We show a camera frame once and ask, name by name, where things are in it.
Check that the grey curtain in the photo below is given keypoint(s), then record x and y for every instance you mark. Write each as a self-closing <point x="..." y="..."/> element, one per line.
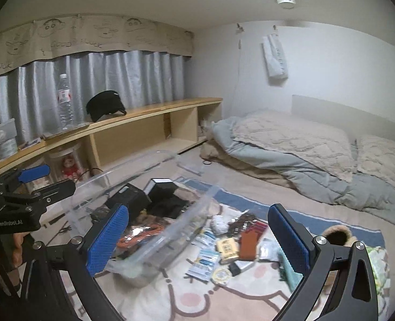
<point x="117" y="80"/>

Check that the beige grey quilt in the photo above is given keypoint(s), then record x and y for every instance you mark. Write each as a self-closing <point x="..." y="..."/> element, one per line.
<point x="284" y="140"/>

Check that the small black box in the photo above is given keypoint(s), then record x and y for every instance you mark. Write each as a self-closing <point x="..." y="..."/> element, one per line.
<point x="234" y="269"/>

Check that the beige pillow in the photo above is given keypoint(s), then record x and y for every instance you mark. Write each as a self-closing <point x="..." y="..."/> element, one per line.
<point x="384" y="164"/>

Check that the clear plastic lid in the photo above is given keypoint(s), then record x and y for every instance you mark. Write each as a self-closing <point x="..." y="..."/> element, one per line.
<point x="189" y="168"/>

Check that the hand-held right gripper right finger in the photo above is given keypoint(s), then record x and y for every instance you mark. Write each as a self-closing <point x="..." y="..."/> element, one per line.
<point x="291" y="240"/>

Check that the yellow box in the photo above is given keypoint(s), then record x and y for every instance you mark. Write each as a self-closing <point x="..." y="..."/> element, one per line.
<point x="227" y="250"/>

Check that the green dotted packet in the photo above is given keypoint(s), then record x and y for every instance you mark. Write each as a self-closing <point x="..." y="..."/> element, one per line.
<point x="379" y="271"/>

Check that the dark brown packets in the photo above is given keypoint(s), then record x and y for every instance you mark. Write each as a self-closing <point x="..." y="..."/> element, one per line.
<point x="241" y="222"/>

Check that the brown wallet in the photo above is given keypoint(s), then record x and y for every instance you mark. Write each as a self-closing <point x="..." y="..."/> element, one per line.
<point x="249" y="245"/>

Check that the small grey box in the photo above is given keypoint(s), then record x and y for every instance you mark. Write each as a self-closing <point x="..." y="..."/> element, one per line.
<point x="246" y="265"/>

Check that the white hanging wall bag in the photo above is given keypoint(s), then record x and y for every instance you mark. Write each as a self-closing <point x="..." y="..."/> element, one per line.
<point x="276" y="60"/>

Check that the pink cartoon printed mat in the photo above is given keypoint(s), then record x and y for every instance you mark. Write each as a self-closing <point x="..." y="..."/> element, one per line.
<point x="184" y="302"/>

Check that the white headboard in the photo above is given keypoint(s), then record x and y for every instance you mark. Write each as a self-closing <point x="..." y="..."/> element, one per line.
<point x="334" y="110"/>

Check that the pale tape roll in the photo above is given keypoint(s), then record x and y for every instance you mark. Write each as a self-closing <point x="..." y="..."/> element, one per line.
<point x="216" y="276"/>

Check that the clear water bottle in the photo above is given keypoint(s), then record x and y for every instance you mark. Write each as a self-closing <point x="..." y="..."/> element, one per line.
<point x="65" y="103"/>

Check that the chunky black box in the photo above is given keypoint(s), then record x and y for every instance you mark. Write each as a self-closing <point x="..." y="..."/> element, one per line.
<point x="127" y="200"/>

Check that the black cap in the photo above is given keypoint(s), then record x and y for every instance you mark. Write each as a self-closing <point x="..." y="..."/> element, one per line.
<point x="105" y="105"/>

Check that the black pouch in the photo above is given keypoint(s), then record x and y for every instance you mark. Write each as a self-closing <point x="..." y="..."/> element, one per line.
<point x="170" y="209"/>

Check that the long wooden shelf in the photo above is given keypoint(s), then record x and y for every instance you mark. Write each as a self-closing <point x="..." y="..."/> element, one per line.
<point x="134" y="112"/>

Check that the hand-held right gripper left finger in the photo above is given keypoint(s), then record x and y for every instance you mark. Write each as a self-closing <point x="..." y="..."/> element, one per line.
<point x="107" y="240"/>

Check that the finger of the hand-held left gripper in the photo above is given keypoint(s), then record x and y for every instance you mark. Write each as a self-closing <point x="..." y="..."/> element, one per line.
<point x="33" y="173"/>
<point x="57" y="190"/>

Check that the red small packets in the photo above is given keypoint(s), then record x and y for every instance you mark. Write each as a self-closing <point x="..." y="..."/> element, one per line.
<point x="257" y="229"/>

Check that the white crumpled wrapper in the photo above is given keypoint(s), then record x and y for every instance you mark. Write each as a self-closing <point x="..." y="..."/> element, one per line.
<point x="220" y="224"/>

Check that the teal wipes packet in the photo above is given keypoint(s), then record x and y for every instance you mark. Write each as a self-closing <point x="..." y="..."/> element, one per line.
<point x="291" y="272"/>

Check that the clear bag of items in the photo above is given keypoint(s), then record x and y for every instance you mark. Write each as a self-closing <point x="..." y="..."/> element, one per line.
<point x="184" y="230"/>

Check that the jar with red doll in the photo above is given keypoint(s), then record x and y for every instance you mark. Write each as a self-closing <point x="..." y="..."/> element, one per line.
<point x="68" y="165"/>

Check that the beige printed valance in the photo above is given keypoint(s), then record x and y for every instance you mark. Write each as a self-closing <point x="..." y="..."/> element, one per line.
<point x="83" y="36"/>

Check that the person's left forearm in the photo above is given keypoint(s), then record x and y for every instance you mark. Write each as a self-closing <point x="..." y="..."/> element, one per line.
<point x="18" y="254"/>

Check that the white tissue container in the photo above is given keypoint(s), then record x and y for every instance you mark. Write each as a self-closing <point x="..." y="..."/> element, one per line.
<point x="5" y="140"/>

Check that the round ceiling light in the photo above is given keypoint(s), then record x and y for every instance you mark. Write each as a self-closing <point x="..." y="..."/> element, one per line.
<point x="286" y="2"/>

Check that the grey foil packet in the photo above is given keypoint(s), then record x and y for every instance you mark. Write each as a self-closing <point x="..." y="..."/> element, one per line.
<point x="268" y="250"/>

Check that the brown fuzzy slipper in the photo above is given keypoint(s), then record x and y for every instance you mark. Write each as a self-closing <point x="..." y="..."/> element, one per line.
<point x="338" y="235"/>

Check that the pile of blue white sachets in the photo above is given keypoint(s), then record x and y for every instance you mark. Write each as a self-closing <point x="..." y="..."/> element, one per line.
<point x="204" y="260"/>

